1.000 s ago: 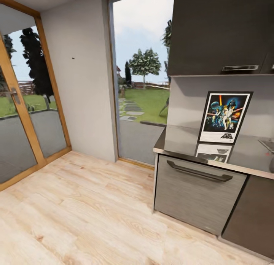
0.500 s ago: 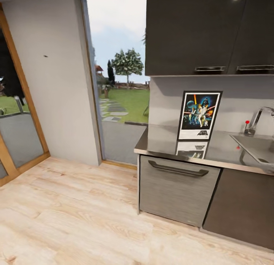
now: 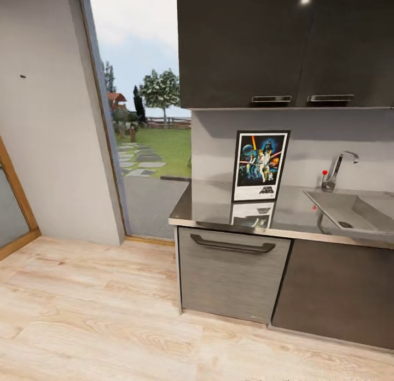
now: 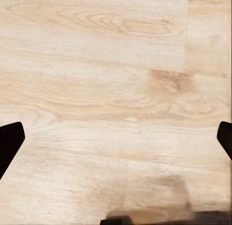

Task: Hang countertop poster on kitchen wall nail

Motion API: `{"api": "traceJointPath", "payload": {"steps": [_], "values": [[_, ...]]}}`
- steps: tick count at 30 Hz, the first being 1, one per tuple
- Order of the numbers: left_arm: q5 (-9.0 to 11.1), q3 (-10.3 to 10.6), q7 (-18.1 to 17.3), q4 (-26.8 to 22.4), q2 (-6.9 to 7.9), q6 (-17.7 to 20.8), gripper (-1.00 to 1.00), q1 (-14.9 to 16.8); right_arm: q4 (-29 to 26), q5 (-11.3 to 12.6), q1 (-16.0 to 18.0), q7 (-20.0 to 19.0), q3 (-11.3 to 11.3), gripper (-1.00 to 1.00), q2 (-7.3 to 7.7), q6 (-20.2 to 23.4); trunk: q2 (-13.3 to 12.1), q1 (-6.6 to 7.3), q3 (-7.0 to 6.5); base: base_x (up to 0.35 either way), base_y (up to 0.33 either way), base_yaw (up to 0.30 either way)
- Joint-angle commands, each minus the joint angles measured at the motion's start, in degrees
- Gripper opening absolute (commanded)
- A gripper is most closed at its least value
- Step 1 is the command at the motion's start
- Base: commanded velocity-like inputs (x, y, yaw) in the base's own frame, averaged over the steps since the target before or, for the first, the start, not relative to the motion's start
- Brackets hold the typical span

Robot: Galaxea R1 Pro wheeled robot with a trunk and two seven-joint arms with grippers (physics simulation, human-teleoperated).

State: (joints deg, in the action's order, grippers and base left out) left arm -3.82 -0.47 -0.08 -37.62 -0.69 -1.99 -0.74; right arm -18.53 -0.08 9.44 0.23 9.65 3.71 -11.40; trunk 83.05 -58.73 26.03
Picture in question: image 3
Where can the fixed window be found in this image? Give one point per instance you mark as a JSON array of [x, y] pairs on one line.
[[133, 48]]

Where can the cabinet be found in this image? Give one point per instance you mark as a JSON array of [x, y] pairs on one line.
[[286, 54]]

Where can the dishwasher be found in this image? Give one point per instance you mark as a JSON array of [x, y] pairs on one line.
[[231, 273]]

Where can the drop in sink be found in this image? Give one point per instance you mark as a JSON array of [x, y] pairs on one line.
[[354, 212]]

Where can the poster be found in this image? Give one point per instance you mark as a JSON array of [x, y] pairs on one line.
[[259, 159]]

